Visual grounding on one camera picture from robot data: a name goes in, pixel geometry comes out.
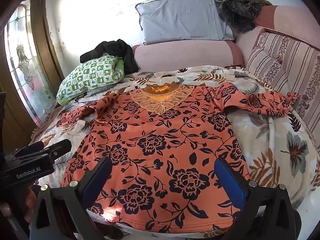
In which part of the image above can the grey blue pillow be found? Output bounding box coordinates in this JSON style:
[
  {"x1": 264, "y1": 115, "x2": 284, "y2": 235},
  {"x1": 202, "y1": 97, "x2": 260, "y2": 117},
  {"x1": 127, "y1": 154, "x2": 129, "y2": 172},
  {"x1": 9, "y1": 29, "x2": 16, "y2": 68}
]
[{"x1": 135, "y1": 0, "x2": 234, "y2": 45}]

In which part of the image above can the person left hand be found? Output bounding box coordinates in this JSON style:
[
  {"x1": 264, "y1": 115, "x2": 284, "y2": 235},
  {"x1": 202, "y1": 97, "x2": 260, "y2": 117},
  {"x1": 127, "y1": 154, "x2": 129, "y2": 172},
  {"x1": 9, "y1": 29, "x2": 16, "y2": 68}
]
[{"x1": 1, "y1": 187, "x2": 37, "y2": 224}]

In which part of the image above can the dark furry cushion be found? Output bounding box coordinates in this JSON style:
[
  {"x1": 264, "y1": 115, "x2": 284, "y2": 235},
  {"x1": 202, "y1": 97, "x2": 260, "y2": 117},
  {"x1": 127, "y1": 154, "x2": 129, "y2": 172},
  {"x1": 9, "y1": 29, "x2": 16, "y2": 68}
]
[{"x1": 221, "y1": 0, "x2": 272, "y2": 33}]

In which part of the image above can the wooden stained glass door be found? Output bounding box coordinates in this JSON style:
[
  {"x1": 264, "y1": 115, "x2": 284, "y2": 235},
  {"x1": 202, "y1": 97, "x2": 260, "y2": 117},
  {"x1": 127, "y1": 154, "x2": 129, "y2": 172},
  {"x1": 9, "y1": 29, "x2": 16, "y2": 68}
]
[{"x1": 1, "y1": 0, "x2": 63, "y2": 153}]

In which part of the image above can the pink bed headboard cushion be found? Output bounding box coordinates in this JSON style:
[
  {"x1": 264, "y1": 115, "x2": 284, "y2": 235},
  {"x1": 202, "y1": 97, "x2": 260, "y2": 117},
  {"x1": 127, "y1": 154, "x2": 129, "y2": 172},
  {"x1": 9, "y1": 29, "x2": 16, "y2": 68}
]
[{"x1": 133, "y1": 5, "x2": 319, "y2": 72}]

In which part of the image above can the black garment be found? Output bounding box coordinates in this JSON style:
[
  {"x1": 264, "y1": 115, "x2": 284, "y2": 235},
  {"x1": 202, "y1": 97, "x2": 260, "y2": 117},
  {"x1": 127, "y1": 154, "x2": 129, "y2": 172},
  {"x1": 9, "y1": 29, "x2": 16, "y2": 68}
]
[{"x1": 80, "y1": 39, "x2": 139, "y2": 75}]

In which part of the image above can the striped floral quilt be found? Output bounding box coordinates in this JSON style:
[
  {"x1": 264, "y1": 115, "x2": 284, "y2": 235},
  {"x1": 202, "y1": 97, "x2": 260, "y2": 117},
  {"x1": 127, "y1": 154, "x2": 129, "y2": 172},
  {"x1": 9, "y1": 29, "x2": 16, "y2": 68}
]
[{"x1": 247, "y1": 32, "x2": 319, "y2": 148}]

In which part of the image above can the orange black floral shirt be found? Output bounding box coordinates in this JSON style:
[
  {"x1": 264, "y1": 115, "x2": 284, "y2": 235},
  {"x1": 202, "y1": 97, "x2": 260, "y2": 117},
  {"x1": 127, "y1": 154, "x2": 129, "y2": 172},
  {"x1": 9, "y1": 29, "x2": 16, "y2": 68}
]
[{"x1": 58, "y1": 82, "x2": 298, "y2": 233}]

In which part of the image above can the green white patterned pillow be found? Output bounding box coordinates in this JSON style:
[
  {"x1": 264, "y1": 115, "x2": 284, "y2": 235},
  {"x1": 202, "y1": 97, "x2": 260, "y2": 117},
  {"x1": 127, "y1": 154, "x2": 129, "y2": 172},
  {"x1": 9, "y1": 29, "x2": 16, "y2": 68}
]
[{"x1": 56, "y1": 53, "x2": 125, "y2": 106}]

